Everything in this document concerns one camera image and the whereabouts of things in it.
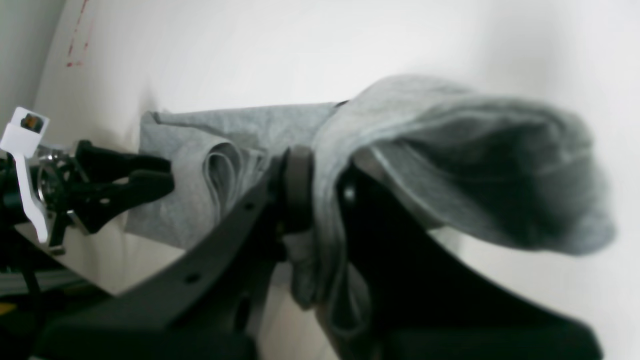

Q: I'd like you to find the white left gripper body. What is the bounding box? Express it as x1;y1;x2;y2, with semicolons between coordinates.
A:
1;106;70;245

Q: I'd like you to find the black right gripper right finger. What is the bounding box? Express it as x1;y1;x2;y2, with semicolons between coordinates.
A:
336;163;603;360

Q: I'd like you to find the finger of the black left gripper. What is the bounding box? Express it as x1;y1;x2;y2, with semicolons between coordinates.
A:
70;170;175;234
74;140;171;181

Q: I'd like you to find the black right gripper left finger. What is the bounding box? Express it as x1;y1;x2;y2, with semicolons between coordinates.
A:
35;145;314;360

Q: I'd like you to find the grey T-shirt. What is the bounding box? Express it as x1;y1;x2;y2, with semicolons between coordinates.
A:
125;74;615;338

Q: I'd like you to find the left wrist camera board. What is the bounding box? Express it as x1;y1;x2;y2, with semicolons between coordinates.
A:
20;112;47;134

